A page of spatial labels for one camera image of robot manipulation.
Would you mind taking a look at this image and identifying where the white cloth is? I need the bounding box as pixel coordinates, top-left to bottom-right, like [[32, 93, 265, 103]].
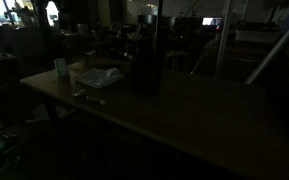
[[75, 67, 125, 89]]

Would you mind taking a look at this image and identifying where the black box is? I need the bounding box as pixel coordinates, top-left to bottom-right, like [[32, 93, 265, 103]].
[[129, 54, 163, 95]]

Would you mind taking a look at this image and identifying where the round stool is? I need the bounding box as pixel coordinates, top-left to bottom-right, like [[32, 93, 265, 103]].
[[163, 50, 190, 72]]

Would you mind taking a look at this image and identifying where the marker pen with white cap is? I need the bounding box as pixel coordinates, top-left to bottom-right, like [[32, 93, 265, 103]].
[[85, 95, 107, 106]]

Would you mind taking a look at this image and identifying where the red block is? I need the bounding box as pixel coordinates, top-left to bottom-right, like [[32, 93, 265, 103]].
[[83, 56, 132, 69]]

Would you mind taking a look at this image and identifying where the small clear shiny object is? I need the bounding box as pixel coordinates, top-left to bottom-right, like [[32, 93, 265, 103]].
[[72, 88, 87, 98]]

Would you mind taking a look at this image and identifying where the black tripod pole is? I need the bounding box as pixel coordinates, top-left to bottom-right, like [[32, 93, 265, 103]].
[[154, 0, 165, 51]]

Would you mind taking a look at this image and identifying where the pale green cup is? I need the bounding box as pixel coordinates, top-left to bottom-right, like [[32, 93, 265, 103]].
[[53, 57, 70, 79]]

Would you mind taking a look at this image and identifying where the lit computer monitor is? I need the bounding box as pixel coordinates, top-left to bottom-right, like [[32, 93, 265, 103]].
[[201, 16, 223, 27]]

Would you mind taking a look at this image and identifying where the white upright pole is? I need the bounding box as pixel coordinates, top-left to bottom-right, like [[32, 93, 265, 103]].
[[214, 0, 235, 78]]

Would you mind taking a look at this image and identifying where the white paper on floor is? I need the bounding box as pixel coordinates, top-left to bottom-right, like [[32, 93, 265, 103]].
[[25, 103, 77, 124]]

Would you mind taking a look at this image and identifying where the slanted grey metal pole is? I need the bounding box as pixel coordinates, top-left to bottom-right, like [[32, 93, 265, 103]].
[[244, 11, 289, 85]]

